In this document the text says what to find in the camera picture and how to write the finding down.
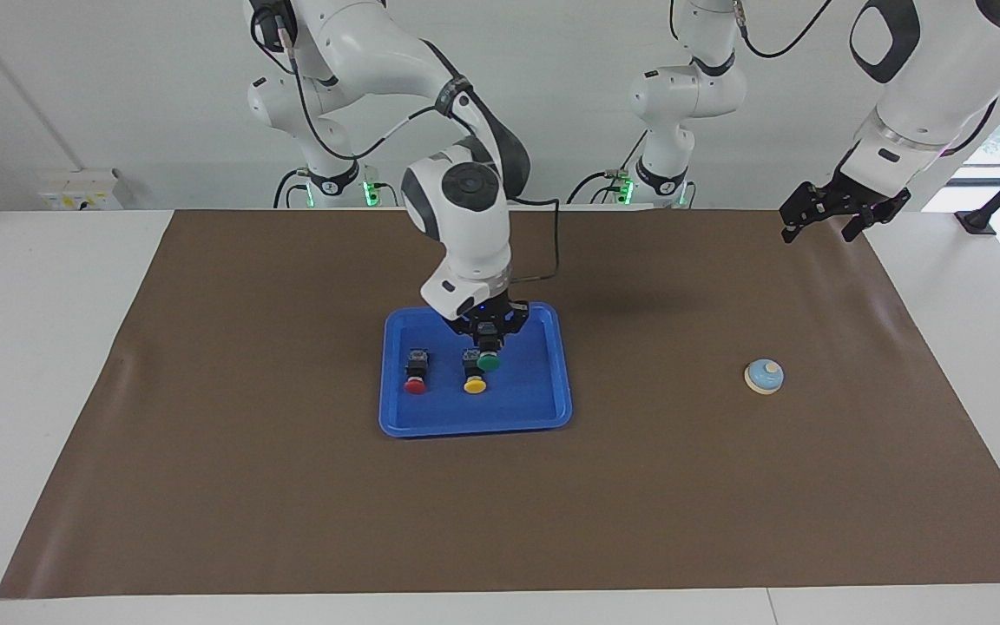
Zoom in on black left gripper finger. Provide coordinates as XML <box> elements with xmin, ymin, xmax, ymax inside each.
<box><xmin>780</xmin><ymin>181</ymin><xmax>822</xmax><ymax>244</ymax></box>
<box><xmin>841</xmin><ymin>191</ymin><xmax>911</xmax><ymax>243</ymax></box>

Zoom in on green push button switch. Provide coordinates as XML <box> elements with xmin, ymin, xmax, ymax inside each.
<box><xmin>476</xmin><ymin>325</ymin><xmax>503</xmax><ymax>373</ymax></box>

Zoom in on light blue desk bell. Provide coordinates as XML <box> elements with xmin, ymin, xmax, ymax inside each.
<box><xmin>744</xmin><ymin>359</ymin><xmax>785</xmax><ymax>396</ymax></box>

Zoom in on blue plastic tray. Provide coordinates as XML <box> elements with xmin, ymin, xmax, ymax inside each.
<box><xmin>378</xmin><ymin>302</ymin><xmax>573</xmax><ymax>438</ymax></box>

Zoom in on brown table mat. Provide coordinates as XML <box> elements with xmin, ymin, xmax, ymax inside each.
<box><xmin>0</xmin><ymin>208</ymin><xmax>1000</xmax><ymax>600</ymax></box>

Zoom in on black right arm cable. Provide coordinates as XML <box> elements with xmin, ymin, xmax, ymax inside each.
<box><xmin>257</xmin><ymin>9</ymin><xmax>563</xmax><ymax>283</ymax></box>

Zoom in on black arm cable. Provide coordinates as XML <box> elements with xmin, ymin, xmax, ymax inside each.
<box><xmin>257</xmin><ymin>9</ymin><xmax>563</xmax><ymax>283</ymax></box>
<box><xmin>730</xmin><ymin>0</ymin><xmax>835</xmax><ymax>60</ymax></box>

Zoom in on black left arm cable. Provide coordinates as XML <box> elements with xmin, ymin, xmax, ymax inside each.
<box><xmin>730</xmin><ymin>0</ymin><xmax>835</xmax><ymax>60</ymax></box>

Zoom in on white wall socket box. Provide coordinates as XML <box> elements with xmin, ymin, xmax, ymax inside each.
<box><xmin>38</xmin><ymin>168</ymin><xmax>123</xmax><ymax>212</ymax></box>

